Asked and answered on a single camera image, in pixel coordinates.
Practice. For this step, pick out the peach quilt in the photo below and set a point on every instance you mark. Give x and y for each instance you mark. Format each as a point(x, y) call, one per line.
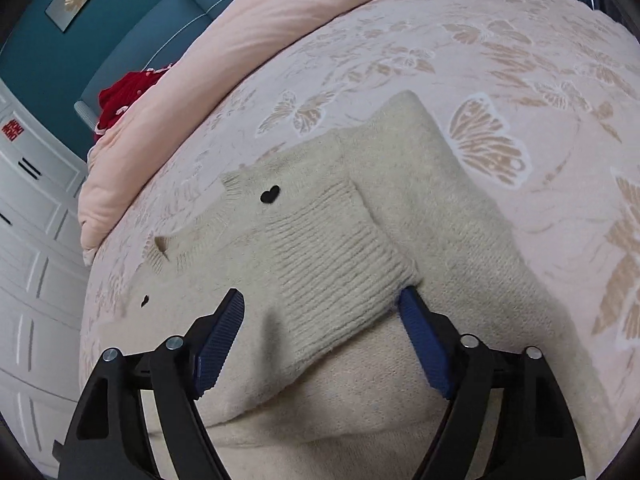
point(240, 45)

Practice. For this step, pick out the red paper decoration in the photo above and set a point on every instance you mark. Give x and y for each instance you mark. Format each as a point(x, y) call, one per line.
point(12, 129)

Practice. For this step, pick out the red cloth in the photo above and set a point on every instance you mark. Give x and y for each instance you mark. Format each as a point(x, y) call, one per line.
point(120, 97)

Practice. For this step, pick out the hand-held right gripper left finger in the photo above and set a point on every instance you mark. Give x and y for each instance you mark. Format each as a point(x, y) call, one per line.
point(220, 337)

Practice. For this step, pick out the pink butterfly bed blanket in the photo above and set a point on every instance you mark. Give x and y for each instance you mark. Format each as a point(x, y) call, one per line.
point(500, 85)

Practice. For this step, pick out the beige knitted sweater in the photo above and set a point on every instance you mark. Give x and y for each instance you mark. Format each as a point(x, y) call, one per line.
point(325, 240)

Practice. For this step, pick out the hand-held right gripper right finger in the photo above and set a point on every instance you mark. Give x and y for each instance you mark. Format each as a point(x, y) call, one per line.
point(425, 340)

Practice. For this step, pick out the teal padded headboard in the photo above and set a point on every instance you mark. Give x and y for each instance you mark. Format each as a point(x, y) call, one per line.
point(150, 25)

